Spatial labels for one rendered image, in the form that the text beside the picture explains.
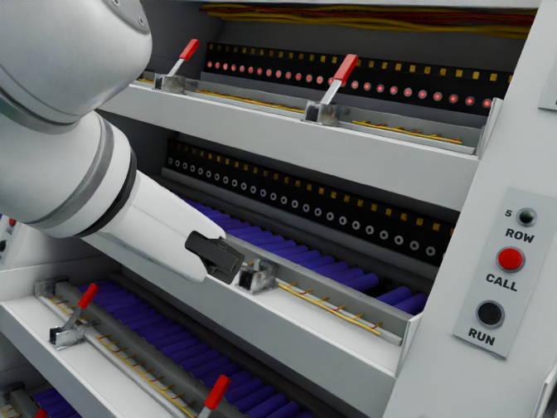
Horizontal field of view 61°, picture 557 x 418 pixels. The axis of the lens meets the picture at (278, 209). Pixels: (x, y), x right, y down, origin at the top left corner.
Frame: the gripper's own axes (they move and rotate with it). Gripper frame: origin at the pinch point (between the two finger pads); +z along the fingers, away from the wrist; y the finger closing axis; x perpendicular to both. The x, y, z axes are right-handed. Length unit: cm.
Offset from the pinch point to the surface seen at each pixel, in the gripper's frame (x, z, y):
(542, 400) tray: 1.4, 3.5, 27.6
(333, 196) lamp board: 15.1, 18.0, -3.0
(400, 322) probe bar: 2.8, 9.2, 15.1
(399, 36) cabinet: 41.1, 17.6, -5.3
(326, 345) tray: -2.2, 5.6, 11.2
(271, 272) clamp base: 1.7, 7.5, 1.0
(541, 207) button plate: 14.0, 2.1, 23.4
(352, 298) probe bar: 2.8, 9.1, 9.9
